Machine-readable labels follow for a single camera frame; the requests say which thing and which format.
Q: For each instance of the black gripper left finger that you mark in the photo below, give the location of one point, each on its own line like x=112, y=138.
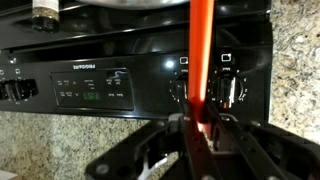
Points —
x=148, y=148

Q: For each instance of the stainless steel pan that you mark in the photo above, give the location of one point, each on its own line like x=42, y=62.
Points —
x=135, y=4

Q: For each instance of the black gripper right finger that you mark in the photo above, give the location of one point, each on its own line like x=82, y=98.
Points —
x=260, y=150

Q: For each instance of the red silicone spatula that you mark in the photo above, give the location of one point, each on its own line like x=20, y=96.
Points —
x=200, y=34

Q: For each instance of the black electric stove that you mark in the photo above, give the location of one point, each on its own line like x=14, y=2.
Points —
x=133, y=63

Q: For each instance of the small spice jar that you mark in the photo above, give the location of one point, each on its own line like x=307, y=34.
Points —
x=45, y=15

